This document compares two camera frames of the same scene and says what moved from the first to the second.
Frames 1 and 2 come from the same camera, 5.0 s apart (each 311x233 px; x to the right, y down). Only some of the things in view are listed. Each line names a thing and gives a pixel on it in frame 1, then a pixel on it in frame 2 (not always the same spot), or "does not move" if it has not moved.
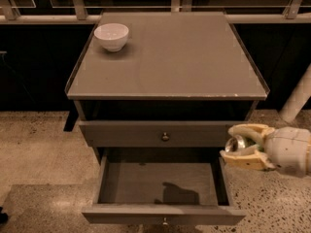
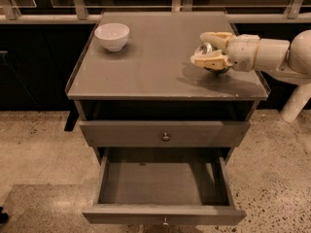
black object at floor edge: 3,216 does not move
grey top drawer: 157,133 does not move
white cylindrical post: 298,98 does not move
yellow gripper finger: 250,157 → 214,59
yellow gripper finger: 259,130 → 218,39
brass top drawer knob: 165,137 does not move
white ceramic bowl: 113,36 does not move
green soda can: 238,142 → 202,49
